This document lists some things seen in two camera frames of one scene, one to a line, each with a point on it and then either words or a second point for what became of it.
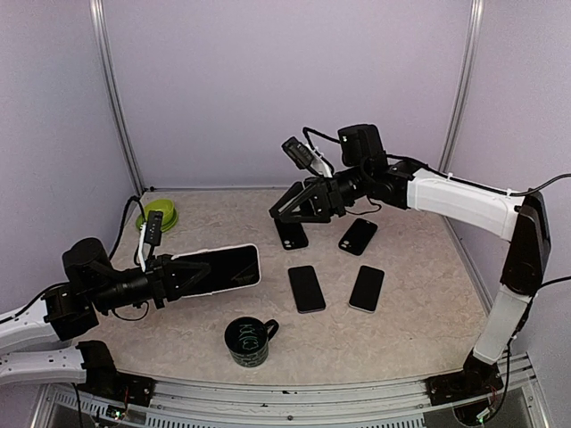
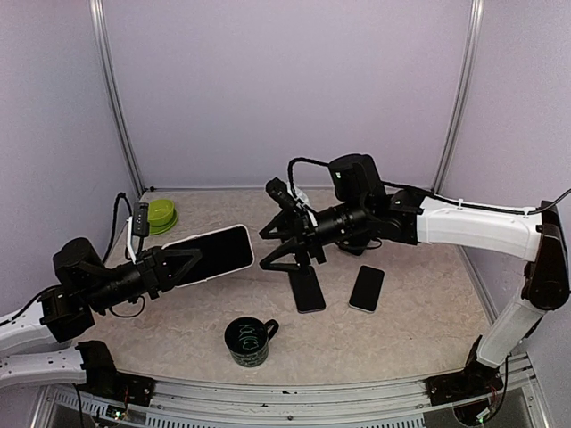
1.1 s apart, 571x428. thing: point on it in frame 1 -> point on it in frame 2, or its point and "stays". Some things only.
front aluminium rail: [311, 403] stays
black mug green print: [247, 340] stays
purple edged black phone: [307, 289] stays
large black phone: [229, 267] -> [221, 251]
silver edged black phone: [367, 289] stays
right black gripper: [320, 209] -> [309, 239]
